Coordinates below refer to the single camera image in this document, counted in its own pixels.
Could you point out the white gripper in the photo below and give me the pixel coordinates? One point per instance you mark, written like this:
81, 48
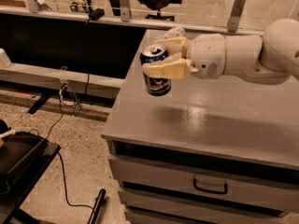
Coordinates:
206, 57

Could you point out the blue pepsi can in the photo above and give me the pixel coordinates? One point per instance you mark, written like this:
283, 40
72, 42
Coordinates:
155, 84

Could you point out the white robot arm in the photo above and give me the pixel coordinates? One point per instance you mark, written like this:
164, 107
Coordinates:
268, 59

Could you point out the clear plastic water bottle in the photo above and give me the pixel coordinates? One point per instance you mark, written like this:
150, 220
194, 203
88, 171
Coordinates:
173, 32

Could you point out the black power adapter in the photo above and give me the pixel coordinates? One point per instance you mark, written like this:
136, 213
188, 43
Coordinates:
96, 14

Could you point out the grey drawer cabinet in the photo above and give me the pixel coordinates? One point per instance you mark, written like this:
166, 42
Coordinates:
223, 130

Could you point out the black bar on floor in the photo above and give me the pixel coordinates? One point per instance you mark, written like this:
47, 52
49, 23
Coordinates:
97, 206

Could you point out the white rounded object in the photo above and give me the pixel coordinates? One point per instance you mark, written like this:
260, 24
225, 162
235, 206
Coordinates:
4, 59

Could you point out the black tray table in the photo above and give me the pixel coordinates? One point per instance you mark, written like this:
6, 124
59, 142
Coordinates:
24, 157

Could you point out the black drawer handle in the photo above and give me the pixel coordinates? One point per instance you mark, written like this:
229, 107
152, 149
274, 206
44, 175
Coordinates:
208, 188

